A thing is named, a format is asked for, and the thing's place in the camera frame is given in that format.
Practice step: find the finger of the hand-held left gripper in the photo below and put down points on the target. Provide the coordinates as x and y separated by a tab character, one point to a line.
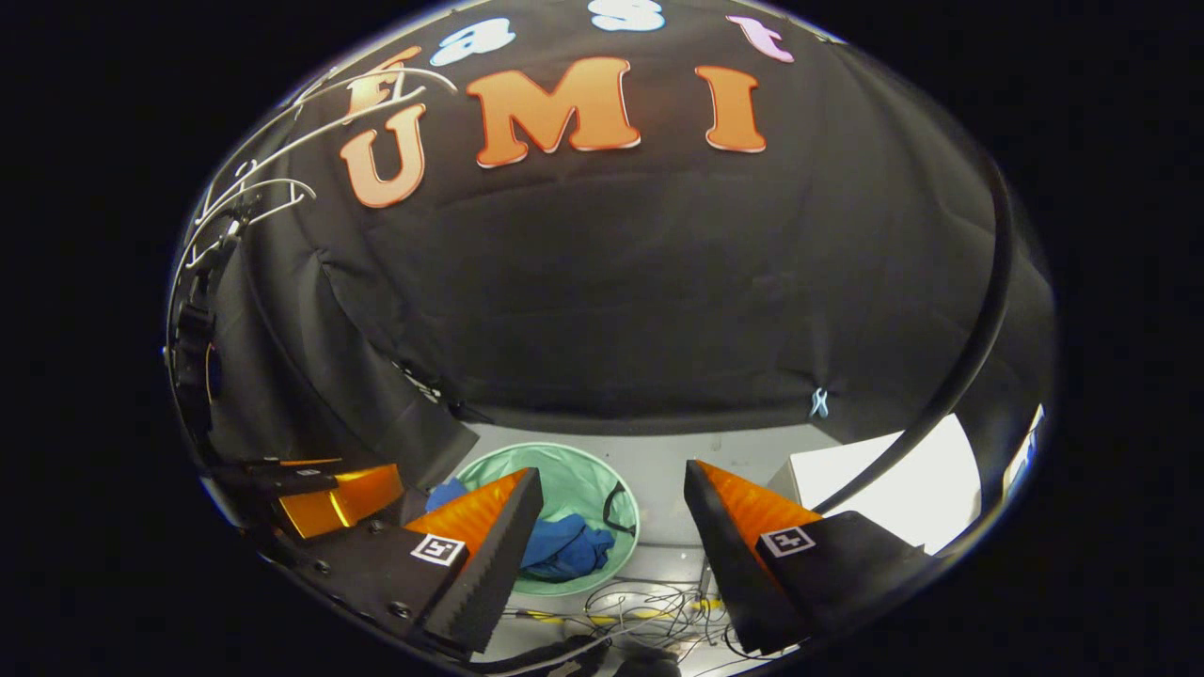
273	478
339	498

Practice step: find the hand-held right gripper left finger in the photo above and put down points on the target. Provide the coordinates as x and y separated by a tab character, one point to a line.
489	574

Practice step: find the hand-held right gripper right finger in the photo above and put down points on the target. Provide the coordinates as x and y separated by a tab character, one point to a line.
724	564

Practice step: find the green laundry hamper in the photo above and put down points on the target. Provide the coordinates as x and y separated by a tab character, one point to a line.
574	480

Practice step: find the white plastic hanger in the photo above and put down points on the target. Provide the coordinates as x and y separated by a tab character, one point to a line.
273	181
339	127

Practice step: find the light blue clip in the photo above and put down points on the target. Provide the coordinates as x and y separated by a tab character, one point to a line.
818	404

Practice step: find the white box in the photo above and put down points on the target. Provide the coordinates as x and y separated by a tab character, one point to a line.
903	489

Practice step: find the black backdrop cloth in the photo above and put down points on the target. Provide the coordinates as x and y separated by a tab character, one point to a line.
658	282

